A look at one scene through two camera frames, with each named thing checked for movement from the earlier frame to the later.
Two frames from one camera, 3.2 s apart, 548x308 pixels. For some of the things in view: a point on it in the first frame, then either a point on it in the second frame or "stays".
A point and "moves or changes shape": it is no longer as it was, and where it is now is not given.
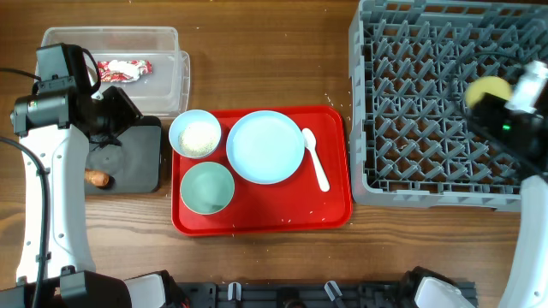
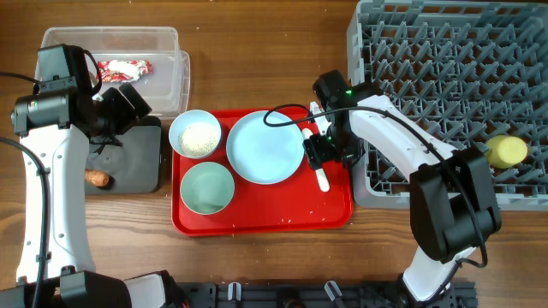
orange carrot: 95,177 stays
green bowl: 207,188 stays
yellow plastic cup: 492,85 moves or changes shape
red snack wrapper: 123,71 stays
